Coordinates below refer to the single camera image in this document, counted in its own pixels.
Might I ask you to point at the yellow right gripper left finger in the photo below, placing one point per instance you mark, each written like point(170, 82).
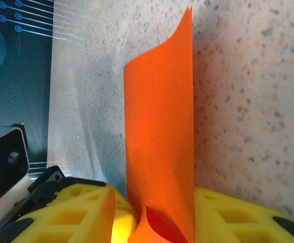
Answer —
point(68, 217)

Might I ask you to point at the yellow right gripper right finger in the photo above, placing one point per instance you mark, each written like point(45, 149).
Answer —
point(238, 222)

